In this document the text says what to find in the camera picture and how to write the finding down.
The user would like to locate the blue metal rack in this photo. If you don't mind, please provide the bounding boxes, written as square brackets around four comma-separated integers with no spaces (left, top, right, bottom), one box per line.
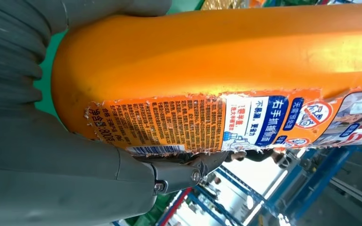
[156,145,356,226]

